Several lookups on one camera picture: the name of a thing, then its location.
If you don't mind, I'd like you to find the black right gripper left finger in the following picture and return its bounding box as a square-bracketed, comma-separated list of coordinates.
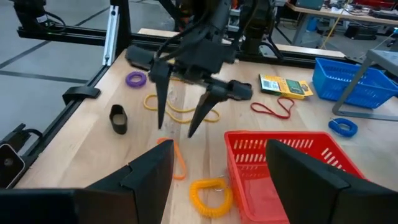
[0, 139, 175, 224]

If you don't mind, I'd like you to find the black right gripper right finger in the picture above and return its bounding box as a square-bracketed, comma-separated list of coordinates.
[266, 139, 398, 224]

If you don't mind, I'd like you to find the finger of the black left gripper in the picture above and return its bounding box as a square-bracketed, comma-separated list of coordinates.
[149, 60, 172, 130]
[187, 85, 231, 138]

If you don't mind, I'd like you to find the yellow rubber band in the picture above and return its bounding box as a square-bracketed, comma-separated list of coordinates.
[143, 93, 221, 124]

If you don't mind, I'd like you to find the purple coil wristband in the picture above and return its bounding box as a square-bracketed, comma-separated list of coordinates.
[125, 71, 147, 88]

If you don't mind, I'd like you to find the red rubber band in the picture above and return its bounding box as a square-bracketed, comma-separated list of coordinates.
[250, 96, 295, 120]

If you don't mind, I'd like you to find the orange rubber band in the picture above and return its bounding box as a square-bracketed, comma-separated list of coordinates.
[156, 137, 188, 181]

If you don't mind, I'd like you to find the yellow coil wristband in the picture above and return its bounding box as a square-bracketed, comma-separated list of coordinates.
[189, 177, 234, 218]

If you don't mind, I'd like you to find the blue coil wristband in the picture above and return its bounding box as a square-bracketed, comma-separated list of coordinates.
[328, 118, 359, 138]

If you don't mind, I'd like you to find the yellow green retail pack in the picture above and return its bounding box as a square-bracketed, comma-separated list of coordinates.
[258, 73, 314, 100]

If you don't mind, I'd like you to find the red plastic basket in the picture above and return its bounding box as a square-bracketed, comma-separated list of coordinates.
[223, 130, 368, 224]

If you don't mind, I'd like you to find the blue plastic basket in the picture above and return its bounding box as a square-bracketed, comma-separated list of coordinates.
[312, 57, 398, 110]

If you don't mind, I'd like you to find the wooden workbench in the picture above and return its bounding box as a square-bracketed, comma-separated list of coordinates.
[285, 1, 398, 47]

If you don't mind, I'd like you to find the silver post bracket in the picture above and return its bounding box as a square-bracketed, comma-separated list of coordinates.
[102, 14, 121, 67]

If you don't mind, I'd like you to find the black frame clip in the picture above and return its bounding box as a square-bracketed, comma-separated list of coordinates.
[62, 86, 102, 106]

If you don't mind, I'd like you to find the black aluminium table frame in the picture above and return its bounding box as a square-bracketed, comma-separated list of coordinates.
[0, 0, 348, 190]

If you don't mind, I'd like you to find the yellow floor cable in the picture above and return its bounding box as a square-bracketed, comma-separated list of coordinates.
[319, 6, 348, 50]

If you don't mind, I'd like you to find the black table-level camera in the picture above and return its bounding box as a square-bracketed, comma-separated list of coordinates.
[0, 142, 26, 189]

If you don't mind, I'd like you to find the black box with cables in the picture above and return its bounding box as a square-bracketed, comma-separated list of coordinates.
[12, 0, 67, 34]

